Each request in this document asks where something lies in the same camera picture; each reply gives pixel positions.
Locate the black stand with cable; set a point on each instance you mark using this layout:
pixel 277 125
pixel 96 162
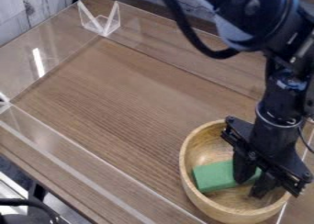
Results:
pixel 22 210

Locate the wooden bowl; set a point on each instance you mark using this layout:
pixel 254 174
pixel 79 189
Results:
pixel 230 206

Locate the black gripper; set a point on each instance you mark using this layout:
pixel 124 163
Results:
pixel 263 146

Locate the green rectangular block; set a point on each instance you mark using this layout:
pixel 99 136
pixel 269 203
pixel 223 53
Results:
pixel 214 176

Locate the clear acrylic corner bracket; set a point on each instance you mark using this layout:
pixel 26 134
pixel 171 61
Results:
pixel 102 25

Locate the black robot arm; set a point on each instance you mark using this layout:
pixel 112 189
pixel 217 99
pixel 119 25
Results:
pixel 277 28

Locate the clear acrylic barrier wall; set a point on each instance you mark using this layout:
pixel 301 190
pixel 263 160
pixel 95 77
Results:
pixel 112 115

